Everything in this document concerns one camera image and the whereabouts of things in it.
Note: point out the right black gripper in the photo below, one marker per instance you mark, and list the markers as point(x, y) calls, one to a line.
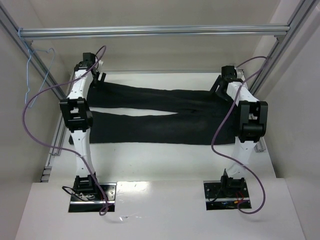
point(219, 86)

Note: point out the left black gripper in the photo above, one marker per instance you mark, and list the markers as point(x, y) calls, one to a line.
point(99, 76)

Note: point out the black trousers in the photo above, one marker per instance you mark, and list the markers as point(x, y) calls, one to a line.
point(194, 115)

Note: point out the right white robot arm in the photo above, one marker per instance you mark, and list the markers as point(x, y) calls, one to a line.
point(250, 125)

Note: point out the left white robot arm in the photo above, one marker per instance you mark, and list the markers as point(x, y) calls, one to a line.
point(78, 119)

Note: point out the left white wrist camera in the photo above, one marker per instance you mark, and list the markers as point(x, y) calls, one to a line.
point(99, 65)

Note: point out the aluminium frame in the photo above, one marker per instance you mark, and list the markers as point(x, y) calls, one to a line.
point(157, 35)

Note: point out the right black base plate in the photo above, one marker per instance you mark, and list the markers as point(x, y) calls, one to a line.
point(226, 198)

